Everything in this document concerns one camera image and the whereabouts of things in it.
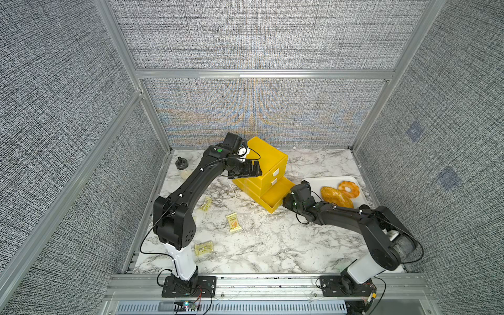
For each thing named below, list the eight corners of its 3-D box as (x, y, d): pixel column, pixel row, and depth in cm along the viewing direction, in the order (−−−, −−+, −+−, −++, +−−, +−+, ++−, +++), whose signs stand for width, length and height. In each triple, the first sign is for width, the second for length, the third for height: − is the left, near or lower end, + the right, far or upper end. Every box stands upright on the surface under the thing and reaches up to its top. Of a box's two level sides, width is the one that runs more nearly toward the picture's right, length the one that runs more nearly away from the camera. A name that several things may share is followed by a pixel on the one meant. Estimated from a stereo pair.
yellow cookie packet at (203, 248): (196, 256, 83) (194, 254, 81) (195, 246, 85) (194, 244, 84) (213, 252, 84) (213, 250, 82) (212, 241, 87) (211, 240, 85)
